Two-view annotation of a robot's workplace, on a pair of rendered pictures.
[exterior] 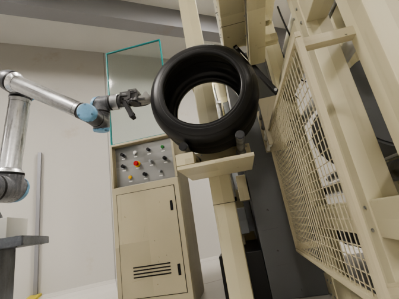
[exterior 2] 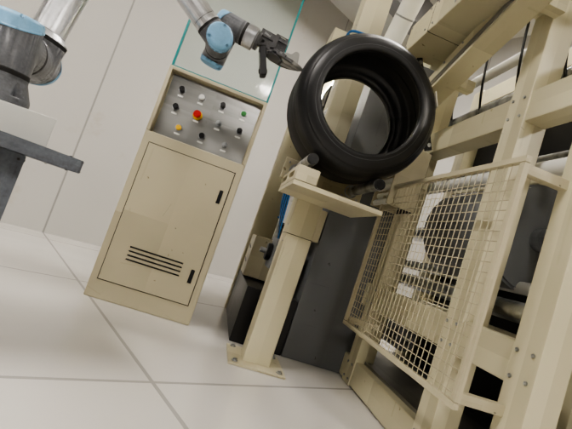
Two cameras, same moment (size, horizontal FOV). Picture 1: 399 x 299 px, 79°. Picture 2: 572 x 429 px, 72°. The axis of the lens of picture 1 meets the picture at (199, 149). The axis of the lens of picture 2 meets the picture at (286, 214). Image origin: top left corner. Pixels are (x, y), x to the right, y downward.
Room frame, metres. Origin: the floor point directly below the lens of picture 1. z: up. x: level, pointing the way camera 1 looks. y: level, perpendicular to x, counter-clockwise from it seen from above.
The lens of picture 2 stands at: (-0.25, 0.51, 0.55)
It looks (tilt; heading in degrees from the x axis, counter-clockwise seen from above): 5 degrees up; 344
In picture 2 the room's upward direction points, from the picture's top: 19 degrees clockwise
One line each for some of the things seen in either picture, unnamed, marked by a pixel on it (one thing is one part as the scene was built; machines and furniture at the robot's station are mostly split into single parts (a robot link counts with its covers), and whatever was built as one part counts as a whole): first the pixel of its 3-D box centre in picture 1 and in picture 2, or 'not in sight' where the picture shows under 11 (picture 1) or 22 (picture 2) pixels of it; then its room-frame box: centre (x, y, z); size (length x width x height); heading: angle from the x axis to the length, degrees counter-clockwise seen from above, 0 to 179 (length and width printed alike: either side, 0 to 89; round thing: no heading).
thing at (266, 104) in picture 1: (274, 124); (400, 180); (1.46, -0.49, 1.05); 0.20 x 0.15 x 0.30; 172
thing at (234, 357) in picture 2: not in sight; (254, 358); (1.55, -0.10, 0.01); 0.27 x 0.27 x 0.02; 82
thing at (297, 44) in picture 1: (297, 177); (410, 263); (1.02, -0.38, 0.65); 0.90 x 0.02 x 0.70; 172
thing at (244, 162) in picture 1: (218, 168); (326, 199); (1.29, -0.09, 0.80); 0.37 x 0.36 x 0.02; 82
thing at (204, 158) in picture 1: (218, 156); (323, 181); (1.47, -0.11, 0.90); 0.40 x 0.03 x 0.10; 82
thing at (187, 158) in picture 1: (192, 166); (298, 180); (1.31, 0.05, 0.84); 0.36 x 0.09 x 0.06; 172
